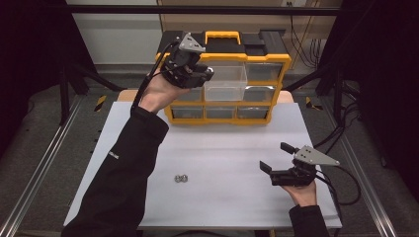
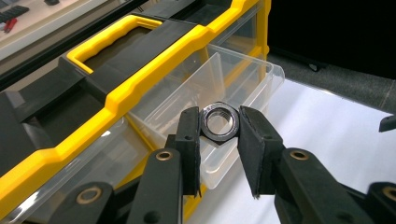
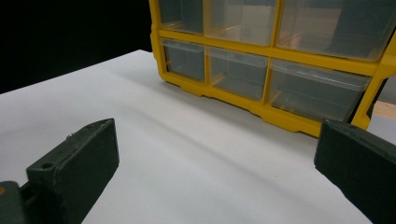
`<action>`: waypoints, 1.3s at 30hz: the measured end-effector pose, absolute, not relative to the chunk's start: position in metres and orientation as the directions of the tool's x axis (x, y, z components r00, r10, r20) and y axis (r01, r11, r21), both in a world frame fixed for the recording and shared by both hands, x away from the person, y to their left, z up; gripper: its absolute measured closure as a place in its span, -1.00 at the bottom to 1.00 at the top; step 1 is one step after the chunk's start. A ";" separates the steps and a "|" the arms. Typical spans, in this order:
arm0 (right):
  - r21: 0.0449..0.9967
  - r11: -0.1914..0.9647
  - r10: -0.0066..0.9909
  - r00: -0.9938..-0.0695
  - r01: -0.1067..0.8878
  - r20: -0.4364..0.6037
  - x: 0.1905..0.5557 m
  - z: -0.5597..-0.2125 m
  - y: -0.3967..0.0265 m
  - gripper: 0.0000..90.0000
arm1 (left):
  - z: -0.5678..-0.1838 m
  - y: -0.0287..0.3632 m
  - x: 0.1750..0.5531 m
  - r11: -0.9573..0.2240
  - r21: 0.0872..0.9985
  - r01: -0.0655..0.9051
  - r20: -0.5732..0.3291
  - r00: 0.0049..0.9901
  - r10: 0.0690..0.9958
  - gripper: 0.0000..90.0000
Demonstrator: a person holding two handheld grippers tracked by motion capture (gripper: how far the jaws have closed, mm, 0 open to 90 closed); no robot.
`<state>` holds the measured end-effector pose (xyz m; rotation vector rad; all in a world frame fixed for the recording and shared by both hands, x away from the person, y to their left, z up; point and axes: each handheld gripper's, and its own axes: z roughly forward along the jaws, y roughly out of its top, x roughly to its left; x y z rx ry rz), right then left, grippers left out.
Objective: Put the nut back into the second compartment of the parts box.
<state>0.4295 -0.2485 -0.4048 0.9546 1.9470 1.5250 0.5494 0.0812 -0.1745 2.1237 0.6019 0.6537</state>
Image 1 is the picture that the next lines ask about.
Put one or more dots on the black curtain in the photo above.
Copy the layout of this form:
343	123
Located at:
385	82
33	65

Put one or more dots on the person's right hand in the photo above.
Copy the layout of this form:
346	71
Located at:
304	196

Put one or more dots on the yellow black tape marker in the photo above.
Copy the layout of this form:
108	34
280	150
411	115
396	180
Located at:
100	103
312	104

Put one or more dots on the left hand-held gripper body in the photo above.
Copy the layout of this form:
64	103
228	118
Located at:
179	67

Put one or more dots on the set of clear cabinet drawers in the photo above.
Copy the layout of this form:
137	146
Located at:
263	70

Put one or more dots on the black metal stand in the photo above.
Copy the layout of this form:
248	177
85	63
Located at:
337	95
65	95

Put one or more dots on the yellow drawer organizer cabinet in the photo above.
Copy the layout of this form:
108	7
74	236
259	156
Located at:
224	46

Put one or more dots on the black horizontal bar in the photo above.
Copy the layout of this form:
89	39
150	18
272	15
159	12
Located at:
197	10

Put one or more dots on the aluminium floor rail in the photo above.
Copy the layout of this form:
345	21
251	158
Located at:
42	164
379	210

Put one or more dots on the small metal nut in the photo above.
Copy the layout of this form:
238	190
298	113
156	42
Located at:
184	178
178	178

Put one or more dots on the person's left hand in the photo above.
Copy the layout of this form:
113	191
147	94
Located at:
159	95

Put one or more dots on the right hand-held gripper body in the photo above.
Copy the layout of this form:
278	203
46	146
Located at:
296	176

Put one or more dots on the clear plastic drawer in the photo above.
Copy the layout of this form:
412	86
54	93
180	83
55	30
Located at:
227	85

